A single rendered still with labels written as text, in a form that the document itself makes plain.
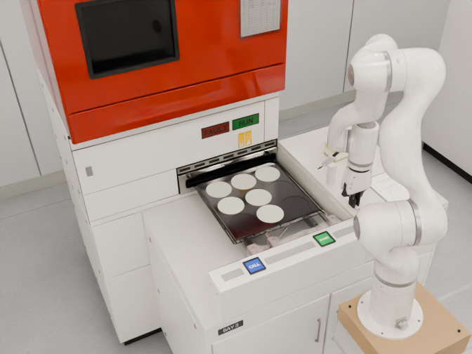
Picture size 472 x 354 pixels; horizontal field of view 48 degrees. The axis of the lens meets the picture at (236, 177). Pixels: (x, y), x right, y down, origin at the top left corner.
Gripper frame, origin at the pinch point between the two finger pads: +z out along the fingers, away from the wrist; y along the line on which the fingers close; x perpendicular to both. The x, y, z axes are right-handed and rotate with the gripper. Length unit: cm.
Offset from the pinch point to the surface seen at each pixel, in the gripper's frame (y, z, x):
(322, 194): 3.4, 6.1, -14.2
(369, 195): -8.5, 2.2, -1.8
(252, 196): 25.7, 8.7, -27.9
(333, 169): 0.2, -4.9, -13.3
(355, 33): -151, 39, -197
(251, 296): 48, 10, 14
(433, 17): -227, 40, -197
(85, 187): 83, -2, -48
